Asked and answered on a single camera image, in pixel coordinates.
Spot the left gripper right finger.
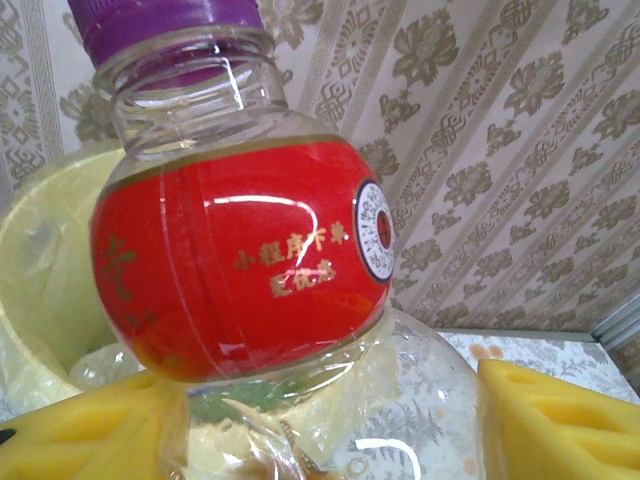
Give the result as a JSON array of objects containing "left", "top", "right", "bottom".
[{"left": 477, "top": 357, "right": 640, "bottom": 480}]

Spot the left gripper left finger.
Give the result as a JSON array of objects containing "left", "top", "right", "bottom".
[{"left": 0, "top": 372, "right": 189, "bottom": 480}]

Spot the round red label bottle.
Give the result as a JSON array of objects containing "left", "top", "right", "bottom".
[{"left": 67, "top": 0, "right": 484, "bottom": 480}]

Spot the floral patterned table mat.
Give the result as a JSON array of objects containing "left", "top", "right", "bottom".
[{"left": 432, "top": 327, "right": 640, "bottom": 406}]

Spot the aluminium frame post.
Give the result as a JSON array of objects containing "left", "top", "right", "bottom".
[{"left": 588, "top": 298, "right": 640, "bottom": 354}]

